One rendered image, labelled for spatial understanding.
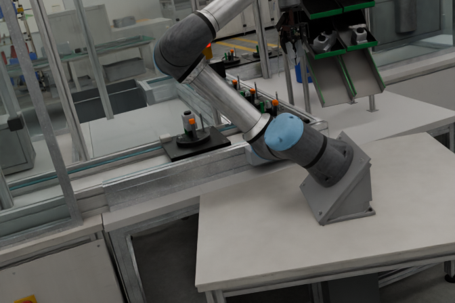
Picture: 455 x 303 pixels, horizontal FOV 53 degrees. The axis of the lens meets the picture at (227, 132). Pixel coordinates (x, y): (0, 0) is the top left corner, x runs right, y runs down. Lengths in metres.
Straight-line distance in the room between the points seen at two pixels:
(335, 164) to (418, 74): 1.66
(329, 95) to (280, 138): 0.69
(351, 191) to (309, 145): 0.17
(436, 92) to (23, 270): 2.41
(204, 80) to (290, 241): 0.53
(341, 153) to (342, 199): 0.14
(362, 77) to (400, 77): 0.82
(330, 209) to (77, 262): 0.88
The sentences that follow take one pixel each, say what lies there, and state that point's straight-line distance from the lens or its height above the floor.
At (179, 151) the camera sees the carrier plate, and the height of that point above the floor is 0.97.
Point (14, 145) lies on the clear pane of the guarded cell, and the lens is 1.58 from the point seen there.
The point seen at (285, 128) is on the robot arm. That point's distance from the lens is 1.29.
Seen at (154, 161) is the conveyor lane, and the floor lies 0.92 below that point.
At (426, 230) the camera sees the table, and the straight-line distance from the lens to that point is 1.33.
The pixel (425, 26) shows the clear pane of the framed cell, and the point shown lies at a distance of 3.05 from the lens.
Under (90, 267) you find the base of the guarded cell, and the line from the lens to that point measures 1.72.
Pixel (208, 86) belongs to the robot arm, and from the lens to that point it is 1.38.
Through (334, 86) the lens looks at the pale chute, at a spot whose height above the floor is 1.05.
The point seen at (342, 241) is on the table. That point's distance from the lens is 1.29.
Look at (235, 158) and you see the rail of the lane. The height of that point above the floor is 0.92.
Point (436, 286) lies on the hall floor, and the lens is 2.51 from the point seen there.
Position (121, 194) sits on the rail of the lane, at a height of 0.91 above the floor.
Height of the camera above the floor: 1.59
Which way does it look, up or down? 20 degrees down
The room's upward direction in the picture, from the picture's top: 11 degrees counter-clockwise
